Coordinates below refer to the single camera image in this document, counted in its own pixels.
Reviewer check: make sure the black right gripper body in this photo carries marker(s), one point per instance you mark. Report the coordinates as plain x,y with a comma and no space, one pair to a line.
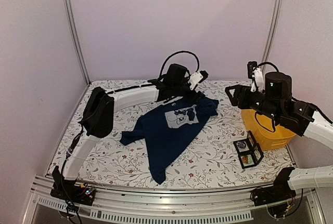
245,103

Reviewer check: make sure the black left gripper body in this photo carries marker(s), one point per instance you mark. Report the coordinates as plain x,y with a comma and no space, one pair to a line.
193,98

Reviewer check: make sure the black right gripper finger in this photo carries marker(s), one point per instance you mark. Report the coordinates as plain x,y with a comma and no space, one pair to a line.
234,87
232,97

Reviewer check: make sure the navy blue printed t-shirt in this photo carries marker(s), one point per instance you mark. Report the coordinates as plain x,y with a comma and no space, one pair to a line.
168,130

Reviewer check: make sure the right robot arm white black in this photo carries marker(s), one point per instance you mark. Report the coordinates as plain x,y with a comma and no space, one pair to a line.
300,117

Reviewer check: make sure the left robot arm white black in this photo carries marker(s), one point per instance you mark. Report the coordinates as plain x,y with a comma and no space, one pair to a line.
97,119

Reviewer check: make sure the black display box orange brooch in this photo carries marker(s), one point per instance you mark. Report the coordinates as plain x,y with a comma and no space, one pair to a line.
251,158

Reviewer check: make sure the yellow plastic basket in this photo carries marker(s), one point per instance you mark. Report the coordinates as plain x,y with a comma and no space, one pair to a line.
267,137

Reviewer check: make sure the floral patterned table mat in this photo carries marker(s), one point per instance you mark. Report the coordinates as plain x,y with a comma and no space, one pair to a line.
210,161

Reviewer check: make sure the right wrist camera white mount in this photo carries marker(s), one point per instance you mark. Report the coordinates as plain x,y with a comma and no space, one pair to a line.
256,75

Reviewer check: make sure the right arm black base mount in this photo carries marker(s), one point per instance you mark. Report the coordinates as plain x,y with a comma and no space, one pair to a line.
279,191

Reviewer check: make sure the aluminium front rail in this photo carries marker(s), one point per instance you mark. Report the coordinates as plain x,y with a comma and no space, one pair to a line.
116,204

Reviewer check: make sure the right aluminium corner post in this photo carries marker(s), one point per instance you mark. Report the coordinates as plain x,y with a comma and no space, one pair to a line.
272,30

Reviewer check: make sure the aluminium corner post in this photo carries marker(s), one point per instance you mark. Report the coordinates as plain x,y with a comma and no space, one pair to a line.
272,30
76,40

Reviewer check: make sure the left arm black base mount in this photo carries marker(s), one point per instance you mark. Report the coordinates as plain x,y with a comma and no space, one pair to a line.
69,191

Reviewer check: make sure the left aluminium corner post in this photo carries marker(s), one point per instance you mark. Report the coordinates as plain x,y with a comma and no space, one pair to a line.
76,40

